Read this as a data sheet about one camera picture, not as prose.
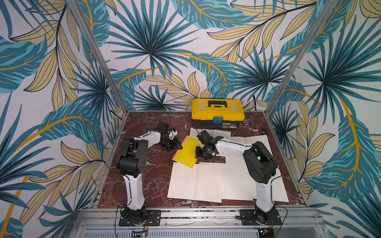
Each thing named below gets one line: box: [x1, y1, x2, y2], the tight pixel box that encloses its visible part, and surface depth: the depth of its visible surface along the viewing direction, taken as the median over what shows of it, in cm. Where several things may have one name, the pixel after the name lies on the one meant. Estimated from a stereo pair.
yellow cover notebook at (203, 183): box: [167, 162, 222, 203], surface depth 86 cm
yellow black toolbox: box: [191, 98, 246, 130], surface depth 100 cm
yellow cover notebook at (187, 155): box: [172, 135, 201, 170], surface depth 96 cm
